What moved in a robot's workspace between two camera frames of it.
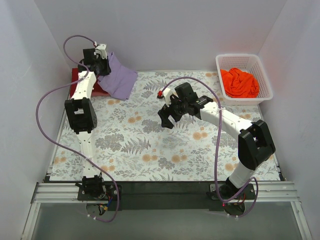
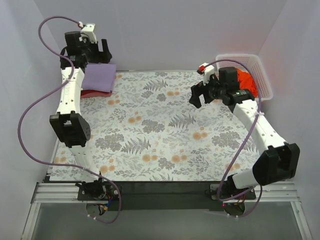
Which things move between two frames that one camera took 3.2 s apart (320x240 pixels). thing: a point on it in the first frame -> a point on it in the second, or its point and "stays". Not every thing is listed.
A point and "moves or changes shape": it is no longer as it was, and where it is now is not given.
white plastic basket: [252, 64] stays
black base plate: [168, 195] stays
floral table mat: [131, 144] stays
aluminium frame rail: [276, 192] stays
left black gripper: [104, 69] -> [100, 55]
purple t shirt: [120, 83] moves or changes shape
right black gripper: [173, 112] -> [203, 91]
